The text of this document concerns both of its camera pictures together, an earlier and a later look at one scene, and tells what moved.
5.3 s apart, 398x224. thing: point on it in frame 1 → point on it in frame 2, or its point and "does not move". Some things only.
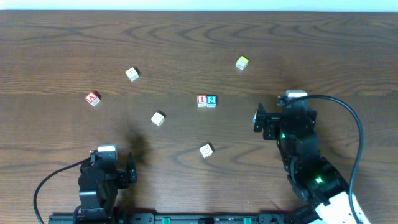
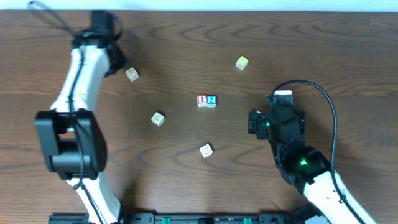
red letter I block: (201, 101) does not move
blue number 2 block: (211, 101) does not move
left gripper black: (127, 177) → (117, 62)
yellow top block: (242, 63) does not move
